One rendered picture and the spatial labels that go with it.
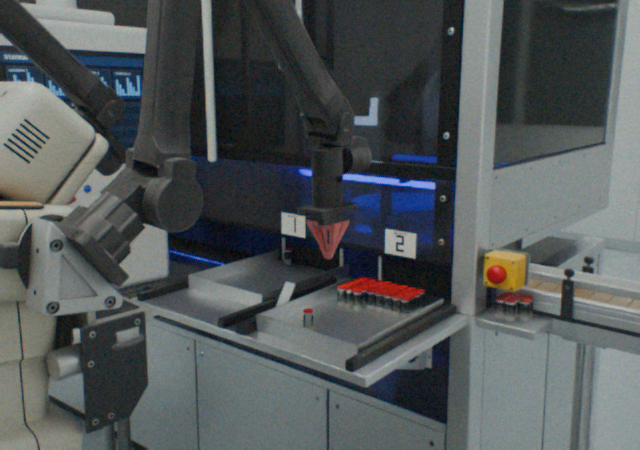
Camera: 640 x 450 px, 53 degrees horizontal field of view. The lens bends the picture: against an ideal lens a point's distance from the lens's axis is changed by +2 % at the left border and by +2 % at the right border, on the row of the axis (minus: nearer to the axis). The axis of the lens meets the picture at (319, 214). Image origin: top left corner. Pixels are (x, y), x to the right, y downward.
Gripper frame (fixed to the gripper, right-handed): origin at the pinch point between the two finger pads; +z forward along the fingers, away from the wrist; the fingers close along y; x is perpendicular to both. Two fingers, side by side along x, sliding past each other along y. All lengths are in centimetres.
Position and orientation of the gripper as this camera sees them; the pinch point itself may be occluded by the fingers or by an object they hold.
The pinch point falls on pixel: (328, 254)
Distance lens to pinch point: 117.4
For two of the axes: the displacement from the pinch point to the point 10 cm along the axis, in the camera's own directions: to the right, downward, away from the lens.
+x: -7.8, -1.1, 6.2
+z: 0.1, 9.8, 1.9
